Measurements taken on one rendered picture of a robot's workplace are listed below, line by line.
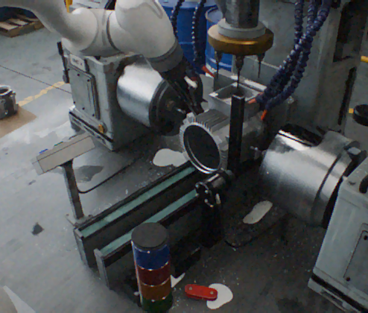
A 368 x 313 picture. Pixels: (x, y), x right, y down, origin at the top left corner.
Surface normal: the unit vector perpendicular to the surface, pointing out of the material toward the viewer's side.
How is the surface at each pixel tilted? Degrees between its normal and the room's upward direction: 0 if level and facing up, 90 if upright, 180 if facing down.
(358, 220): 89
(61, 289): 0
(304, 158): 39
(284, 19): 90
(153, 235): 0
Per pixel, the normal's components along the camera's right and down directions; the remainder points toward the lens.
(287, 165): -0.61, -0.07
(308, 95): -0.71, 0.41
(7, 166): 0.00, -0.81
